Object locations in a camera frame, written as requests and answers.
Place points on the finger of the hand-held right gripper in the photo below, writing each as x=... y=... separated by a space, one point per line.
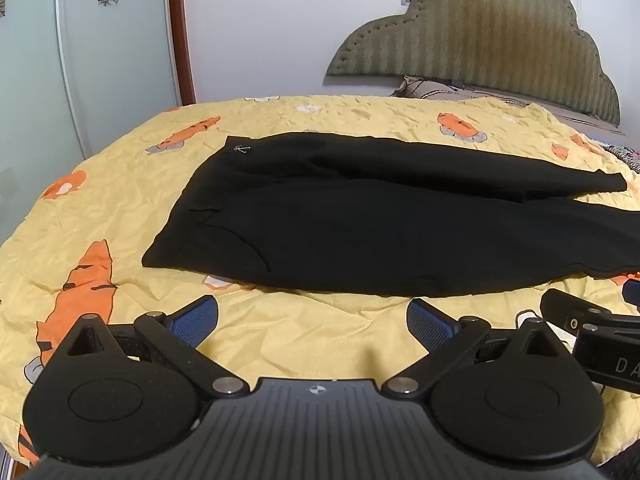
x=570 y=305

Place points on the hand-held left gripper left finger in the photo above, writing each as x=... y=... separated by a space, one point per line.
x=196 y=316

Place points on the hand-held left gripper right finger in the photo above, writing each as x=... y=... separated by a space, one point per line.
x=425 y=321

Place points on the black pants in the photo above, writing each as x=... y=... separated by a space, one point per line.
x=350 y=220

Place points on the yellow carrot print blanket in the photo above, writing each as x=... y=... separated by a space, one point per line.
x=310 y=325

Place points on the zebra print cloth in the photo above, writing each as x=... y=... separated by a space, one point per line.
x=626 y=157

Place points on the patterned pillow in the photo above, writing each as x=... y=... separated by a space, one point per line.
x=450 y=91

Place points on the olive padded headboard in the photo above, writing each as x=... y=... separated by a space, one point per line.
x=480 y=45

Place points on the frosted flower wardrobe door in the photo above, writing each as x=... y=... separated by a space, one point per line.
x=80 y=60

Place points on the brown wooden wardrobe frame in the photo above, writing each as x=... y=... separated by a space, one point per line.
x=181 y=30

